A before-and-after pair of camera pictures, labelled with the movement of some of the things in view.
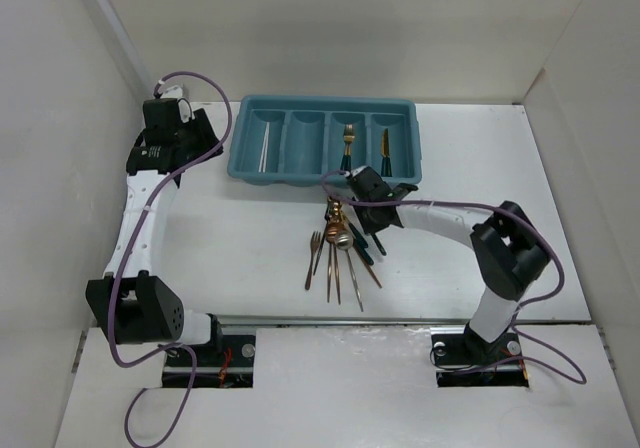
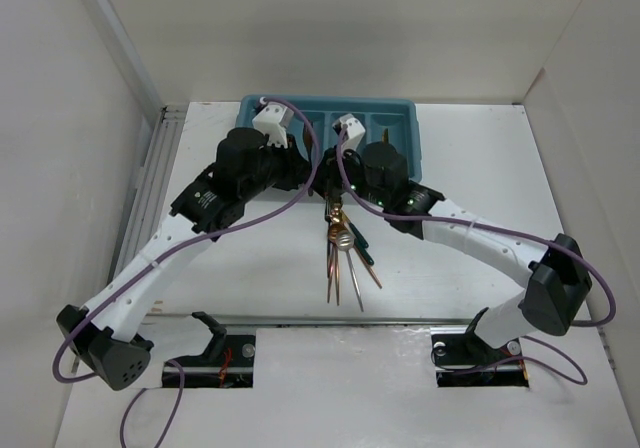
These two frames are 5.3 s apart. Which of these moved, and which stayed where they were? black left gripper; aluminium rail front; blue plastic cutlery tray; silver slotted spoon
Moved: black left gripper
Stayed: aluminium rail front; silver slotted spoon; blue plastic cutlery tray
